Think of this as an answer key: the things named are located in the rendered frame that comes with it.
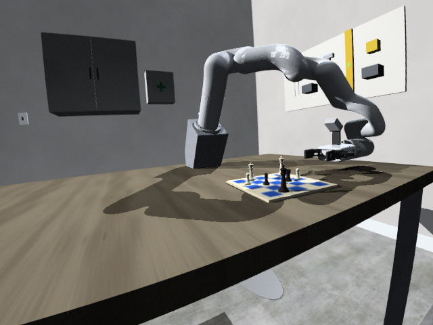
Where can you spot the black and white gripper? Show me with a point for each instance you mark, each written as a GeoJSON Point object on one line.
{"type": "Point", "coordinates": [334, 153]}

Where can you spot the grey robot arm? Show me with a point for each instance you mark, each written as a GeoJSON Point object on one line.
{"type": "Point", "coordinates": [295, 67]}

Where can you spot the blue and cream chessboard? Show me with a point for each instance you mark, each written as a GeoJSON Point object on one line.
{"type": "Point", "coordinates": [269, 193]}

